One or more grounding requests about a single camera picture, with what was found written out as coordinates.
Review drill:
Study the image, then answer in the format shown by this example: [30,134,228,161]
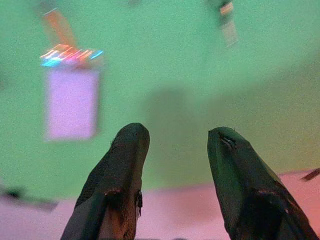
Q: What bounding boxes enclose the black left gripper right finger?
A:
[206,126,320,240]

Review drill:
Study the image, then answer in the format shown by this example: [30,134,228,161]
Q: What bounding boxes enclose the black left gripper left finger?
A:
[60,122,151,240]

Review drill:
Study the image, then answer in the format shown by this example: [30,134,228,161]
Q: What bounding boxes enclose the keys with orange strap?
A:
[218,1,239,48]

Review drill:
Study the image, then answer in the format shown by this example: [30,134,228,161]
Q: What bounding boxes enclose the black tape strip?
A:
[300,167,320,182]

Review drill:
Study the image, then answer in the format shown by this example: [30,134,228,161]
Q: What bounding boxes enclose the white badge card orange lanyard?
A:
[39,7,105,142]

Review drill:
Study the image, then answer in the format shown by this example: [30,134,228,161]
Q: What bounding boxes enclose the green wall sheet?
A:
[0,0,320,201]

